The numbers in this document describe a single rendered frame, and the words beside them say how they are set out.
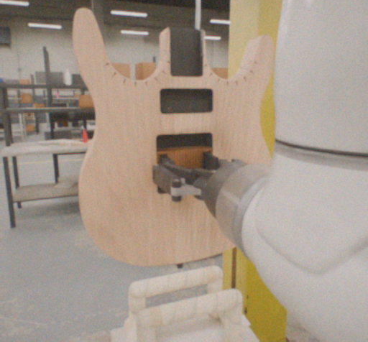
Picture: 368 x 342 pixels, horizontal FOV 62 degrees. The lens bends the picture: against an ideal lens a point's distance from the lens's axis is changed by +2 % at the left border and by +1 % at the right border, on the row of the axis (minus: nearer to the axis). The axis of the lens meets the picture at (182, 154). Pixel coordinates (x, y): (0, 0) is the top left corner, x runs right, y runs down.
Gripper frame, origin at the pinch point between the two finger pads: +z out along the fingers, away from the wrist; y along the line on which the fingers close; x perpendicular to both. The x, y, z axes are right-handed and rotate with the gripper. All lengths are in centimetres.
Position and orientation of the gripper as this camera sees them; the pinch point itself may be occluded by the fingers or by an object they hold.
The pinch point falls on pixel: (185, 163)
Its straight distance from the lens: 51.3
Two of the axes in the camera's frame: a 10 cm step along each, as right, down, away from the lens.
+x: -0.1, -9.8, -1.9
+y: 9.5, -0.7, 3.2
